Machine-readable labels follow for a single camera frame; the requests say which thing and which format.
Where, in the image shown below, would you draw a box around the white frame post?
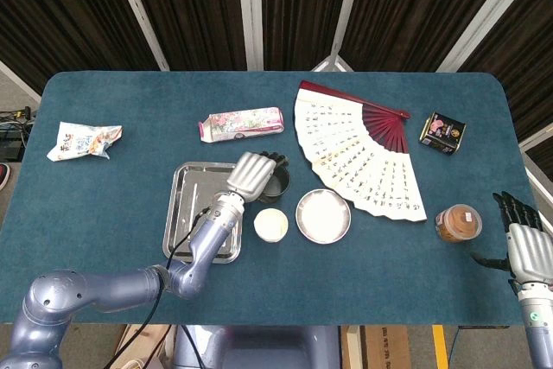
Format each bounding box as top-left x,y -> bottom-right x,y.
435,0 -> 539,73
235,0 -> 265,71
106,0 -> 170,72
310,0 -> 368,73

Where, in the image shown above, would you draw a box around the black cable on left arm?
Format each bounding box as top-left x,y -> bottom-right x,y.
105,207 -> 213,369

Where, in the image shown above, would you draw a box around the brown cardboard box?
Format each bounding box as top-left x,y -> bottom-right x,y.
340,324 -> 412,369

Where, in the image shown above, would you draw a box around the black cable by torso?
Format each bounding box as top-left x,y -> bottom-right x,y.
178,324 -> 205,369

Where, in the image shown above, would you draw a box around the blue felt table cover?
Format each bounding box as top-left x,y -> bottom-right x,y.
0,70 -> 553,327

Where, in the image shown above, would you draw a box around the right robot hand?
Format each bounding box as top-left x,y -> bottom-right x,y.
470,190 -> 553,288

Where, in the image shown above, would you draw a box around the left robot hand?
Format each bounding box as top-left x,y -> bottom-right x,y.
225,150 -> 289,205

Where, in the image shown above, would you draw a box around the paper folding fan red ribs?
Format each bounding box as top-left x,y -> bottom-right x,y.
293,80 -> 429,223

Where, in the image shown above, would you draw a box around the dark brown pleated curtain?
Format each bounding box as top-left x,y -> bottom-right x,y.
0,0 -> 553,180

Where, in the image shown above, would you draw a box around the round steel plate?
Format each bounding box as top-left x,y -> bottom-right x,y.
295,188 -> 353,244

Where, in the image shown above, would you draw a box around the grey robot torso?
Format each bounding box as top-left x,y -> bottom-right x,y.
172,324 -> 342,369

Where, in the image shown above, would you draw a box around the clear jar brown contents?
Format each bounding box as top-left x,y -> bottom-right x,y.
434,203 -> 483,243

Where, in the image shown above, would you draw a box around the pink floral tissue pack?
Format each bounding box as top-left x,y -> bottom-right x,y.
197,105 -> 285,144

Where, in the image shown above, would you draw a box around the black and gold tin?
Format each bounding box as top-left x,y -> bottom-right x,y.
418,111 -> 467,157

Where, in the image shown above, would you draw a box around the light wooden crate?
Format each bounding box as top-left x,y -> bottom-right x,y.
110,324 -> 175,369

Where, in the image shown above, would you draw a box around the black equipment with cables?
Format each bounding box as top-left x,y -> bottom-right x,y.
0,105 -> 36,163

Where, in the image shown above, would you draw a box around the white paper cup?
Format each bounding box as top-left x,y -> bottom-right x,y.
252,207 -> 289,244

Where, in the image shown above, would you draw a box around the crumpled white snack bag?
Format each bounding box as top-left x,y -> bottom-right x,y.
46,121 -> 124,162

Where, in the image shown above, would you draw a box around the black cup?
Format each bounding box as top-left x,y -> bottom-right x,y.
257,163 -> 292,206

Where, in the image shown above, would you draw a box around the rectangular steel tray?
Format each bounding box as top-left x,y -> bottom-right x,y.
162,161 -> 243,264

